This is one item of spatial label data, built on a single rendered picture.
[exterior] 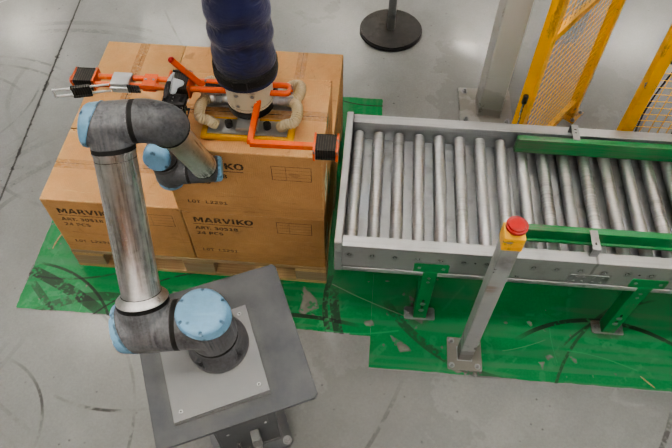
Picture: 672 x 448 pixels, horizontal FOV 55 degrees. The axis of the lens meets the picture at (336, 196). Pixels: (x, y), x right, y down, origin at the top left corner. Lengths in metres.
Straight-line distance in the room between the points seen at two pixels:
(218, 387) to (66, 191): 1.23
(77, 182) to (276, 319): 1.18
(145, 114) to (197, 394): 0.88
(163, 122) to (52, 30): 2.99
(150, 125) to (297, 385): 0.92
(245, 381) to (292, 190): 0.77
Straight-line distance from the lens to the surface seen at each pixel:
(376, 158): 2.80
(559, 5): 2.63
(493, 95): 3.67
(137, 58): 3.39
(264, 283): 2.23
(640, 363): 3.20
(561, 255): 2.60
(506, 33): 3.39
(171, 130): 1.72
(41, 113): 4.10
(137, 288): 1.87
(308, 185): 2.41
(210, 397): 2.07
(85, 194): 2.88
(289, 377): 2.09
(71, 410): 3.04
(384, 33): 4.21
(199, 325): 1.85
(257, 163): 2.35
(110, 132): 1.72
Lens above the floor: 2.70
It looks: 54 degrees down
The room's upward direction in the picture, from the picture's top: straight up
